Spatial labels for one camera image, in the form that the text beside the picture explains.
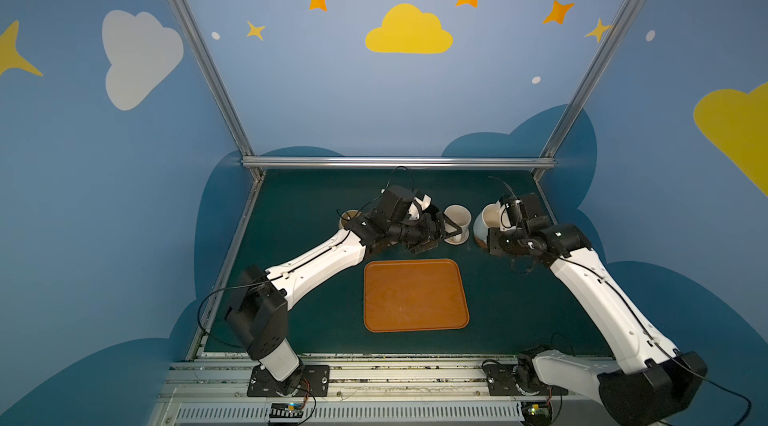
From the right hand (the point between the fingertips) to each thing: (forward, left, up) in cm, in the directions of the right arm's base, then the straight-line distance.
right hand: (495, 237), depth 78 cm
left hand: (-3, +13, +5) cm, 14 cm away
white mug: (+17, +4, -15) cm, 23 cm away
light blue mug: (+4, +2, +3) cm, 5 cm away
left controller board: (-39, +52, -23) cm, 69 cm away
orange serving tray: (-8, +20, -22) cm, 31 cm away
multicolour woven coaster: (+12, +3, -20) cm, 24 cm away
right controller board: (-36, -10, -24) cm, 45 cm away
